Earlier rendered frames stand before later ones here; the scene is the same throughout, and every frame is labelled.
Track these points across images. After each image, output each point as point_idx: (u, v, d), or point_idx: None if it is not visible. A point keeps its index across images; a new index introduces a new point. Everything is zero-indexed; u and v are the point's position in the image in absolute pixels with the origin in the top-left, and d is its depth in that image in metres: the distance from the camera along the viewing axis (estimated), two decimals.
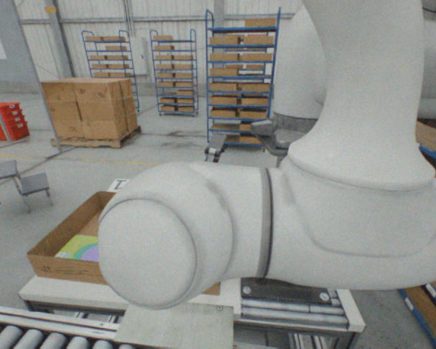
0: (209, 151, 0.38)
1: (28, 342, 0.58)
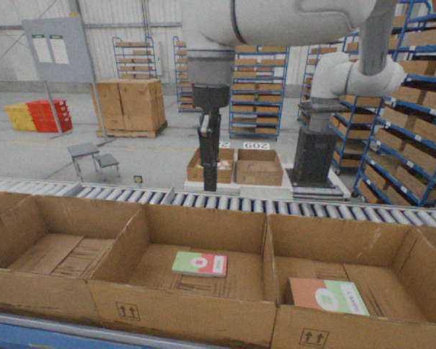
0: None
1: (203, 198, 1.32)
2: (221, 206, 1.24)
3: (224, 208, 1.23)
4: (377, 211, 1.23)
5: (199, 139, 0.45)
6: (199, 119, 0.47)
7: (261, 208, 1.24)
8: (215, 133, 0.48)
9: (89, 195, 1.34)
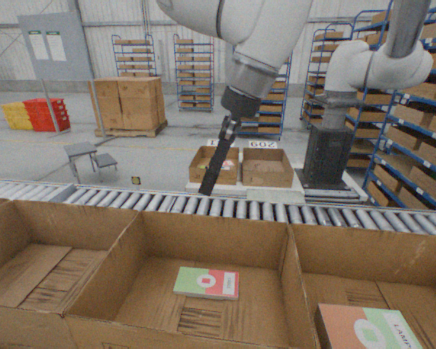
0: None
1: (206, 201, 1.21)
2: (227, 211, 1.13)
3: (229, 212, 1.12)
4: (399, 217, 1.12)
5: (219, 139, 0.44)
6: (222, 121, 0.46)
7: (271, 212, 1.12)
8: (233, 139, 0.47)
9: (83, 198, 1.23)
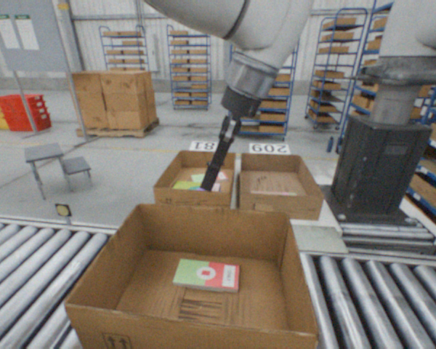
0: None
1: None
2: None
3: None
4: None
5: (219, 142, 0.45)
6: (222, 121, 0.46)
7: None
8: (233, 139, 0.48)
9: None
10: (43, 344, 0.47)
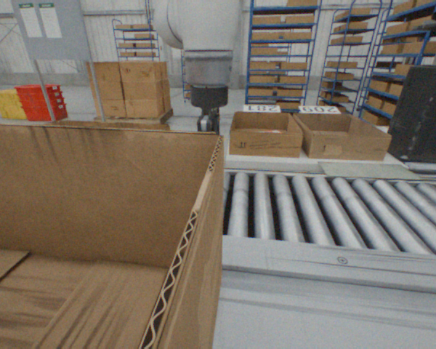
0: None
1: (260, 176, 0.78)
2: (297, 194, 0.70)
3: (302, 192, 0.69)
4: None
5: None
6: (198, 118, 0.47)
7: (379, 195, 0.69)
8: (214, 131, 0.46)
9: None
10: None
